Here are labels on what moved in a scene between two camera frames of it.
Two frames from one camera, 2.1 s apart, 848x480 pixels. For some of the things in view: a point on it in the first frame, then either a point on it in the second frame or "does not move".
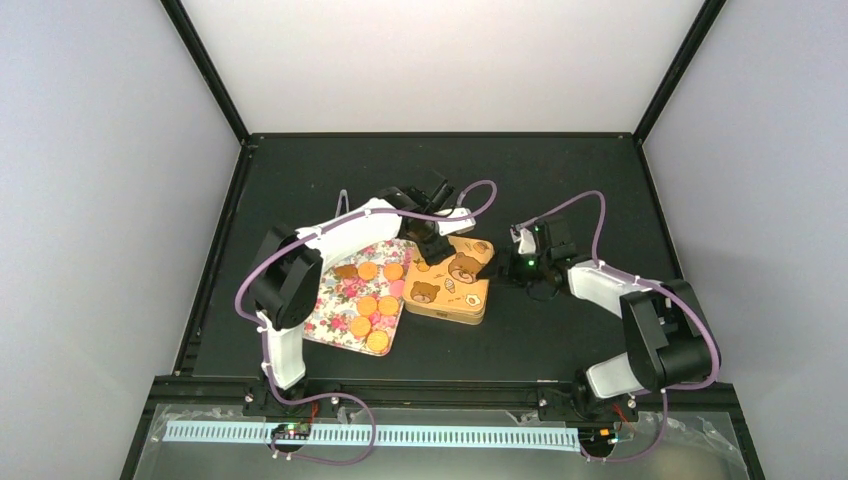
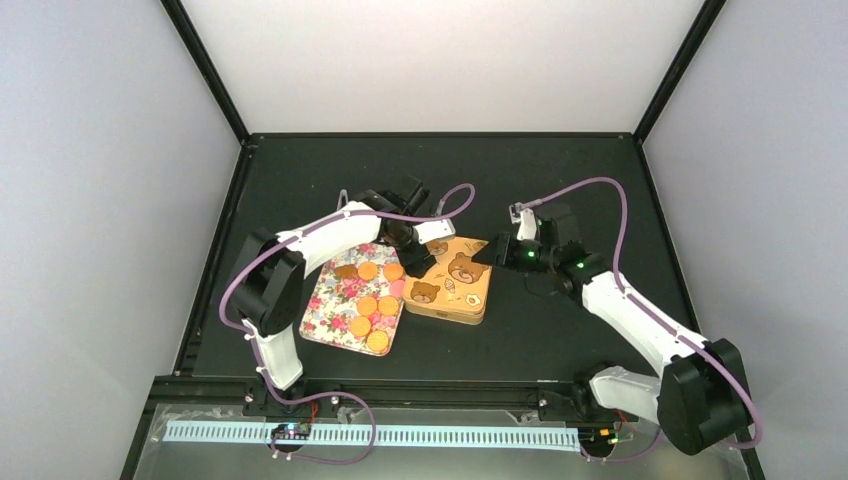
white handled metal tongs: (343, 193) does not move
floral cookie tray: (362, 298) does not move
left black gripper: (435, 251) to (416, 261)
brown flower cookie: (346, 271) does not move
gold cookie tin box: (464, 304) does not move
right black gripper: (504, 269) to (499, 255)
